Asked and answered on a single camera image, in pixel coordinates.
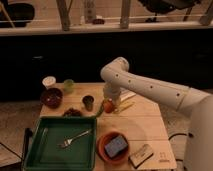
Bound green cup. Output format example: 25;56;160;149
63;79;74;93

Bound dark red bowl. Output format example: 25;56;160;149
40;88;63;109

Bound yellow banana toy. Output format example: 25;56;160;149
114;102;134;113

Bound black wooden brush block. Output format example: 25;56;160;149
129;144;154;169

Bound green plastic tray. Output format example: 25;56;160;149
24;117;97;171

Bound green pea pod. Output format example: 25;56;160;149
95;102;104;118

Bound black cable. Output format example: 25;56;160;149
167;132;188;143

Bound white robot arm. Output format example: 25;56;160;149
100;57;213;171

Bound orange bowl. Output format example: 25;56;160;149
97;131;130;165

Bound silver fork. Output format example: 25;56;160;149
58;129;91;148

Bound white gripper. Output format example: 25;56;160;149
103;83;121;109

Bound dark red grapes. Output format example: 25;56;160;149
64;108;82;117

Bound white cup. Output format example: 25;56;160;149
42;76;56;89

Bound blue sponge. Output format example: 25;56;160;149
104;135;128;158

